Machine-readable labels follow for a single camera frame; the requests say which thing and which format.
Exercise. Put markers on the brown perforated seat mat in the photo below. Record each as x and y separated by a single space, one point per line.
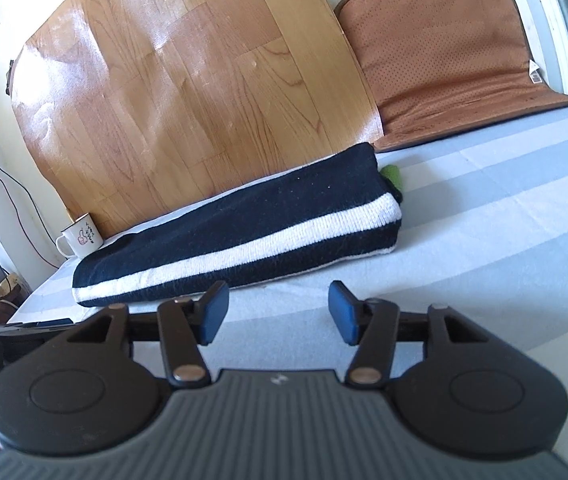
443 60

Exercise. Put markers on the white enamel mug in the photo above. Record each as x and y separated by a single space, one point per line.
80 236

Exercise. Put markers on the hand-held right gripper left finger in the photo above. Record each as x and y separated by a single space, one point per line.
214 312

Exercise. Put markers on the wood pattern board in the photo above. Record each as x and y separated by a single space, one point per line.
189 90

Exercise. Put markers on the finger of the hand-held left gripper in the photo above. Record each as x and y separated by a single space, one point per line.
39 326

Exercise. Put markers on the navy striped knit sweater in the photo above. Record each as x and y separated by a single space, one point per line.
244 240

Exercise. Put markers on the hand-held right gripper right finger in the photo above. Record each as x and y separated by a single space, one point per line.
343 312

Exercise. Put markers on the striped light blue bed sheet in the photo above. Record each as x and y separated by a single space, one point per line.
463 220

